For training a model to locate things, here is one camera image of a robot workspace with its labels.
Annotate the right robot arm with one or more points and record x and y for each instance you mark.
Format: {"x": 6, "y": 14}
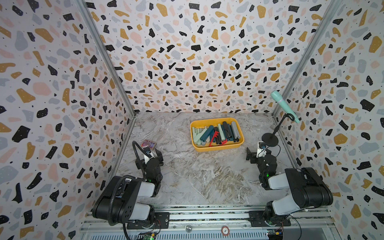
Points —
{"x": 307, "y": 189}

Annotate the red pruning pliers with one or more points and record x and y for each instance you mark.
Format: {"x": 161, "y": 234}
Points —
{"x": 213, "y": 138}

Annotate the mint V pruning pliers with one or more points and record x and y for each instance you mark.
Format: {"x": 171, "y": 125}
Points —
{"x": 197, "y": 134}

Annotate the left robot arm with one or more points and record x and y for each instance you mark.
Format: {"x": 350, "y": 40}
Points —
{"x": 118, "y": 204}

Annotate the aluminium frame rail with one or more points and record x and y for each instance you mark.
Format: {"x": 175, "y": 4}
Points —
{"x": 217, "y": 223}

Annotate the yellow plastic storage box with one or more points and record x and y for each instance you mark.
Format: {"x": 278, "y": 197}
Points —
{"x": 225, "y": 144}

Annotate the colourful card box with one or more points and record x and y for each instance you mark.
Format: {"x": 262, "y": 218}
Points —
{"x": 148, "y": 144}

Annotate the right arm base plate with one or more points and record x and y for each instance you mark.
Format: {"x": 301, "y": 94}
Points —
{"x": 257, "y": 219}

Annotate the mint green microphone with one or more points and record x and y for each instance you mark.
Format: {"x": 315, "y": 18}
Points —
{"x": 277, "y": 97}

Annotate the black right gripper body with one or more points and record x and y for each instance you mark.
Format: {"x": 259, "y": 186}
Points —
{"x": 261, "y": 162}

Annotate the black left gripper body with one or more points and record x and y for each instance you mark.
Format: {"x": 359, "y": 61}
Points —
{"x": 142, "y": 165}

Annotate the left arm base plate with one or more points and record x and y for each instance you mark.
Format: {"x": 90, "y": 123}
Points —
{"x": 156, "y": 221}

